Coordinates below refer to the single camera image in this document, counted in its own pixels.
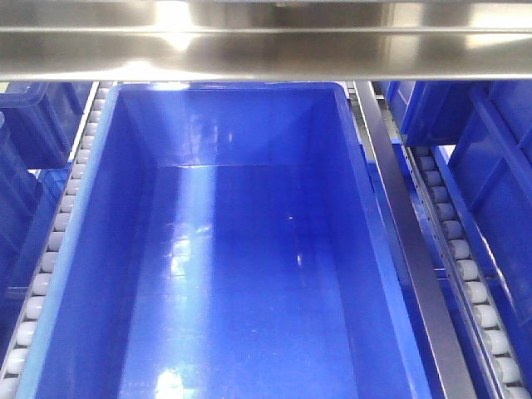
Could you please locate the steel shelf rack right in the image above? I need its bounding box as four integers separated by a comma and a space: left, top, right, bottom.
1, 1, 531, 398

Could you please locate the large blue target bin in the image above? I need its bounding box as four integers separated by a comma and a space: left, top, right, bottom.
17, 83, 431, 398

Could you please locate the blue bin right neighbour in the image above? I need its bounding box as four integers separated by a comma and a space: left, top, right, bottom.
380, 80, 531, 341

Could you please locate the blue bin neighbour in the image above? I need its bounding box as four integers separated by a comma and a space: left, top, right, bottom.
1, 81, 92, 296
380, 80, 531, 341

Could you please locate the blue bin left neighbour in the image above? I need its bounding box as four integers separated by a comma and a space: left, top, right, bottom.
1, 81, 92, 296

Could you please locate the right white roller track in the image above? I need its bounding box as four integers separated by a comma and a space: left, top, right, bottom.
406, 147, 531, 398

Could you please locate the white roller track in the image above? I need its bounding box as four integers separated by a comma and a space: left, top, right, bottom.
406, 147, 531, 398
1, 81, 117, 398

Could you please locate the left white roller track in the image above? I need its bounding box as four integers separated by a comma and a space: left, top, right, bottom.
1, 81, 117, 398

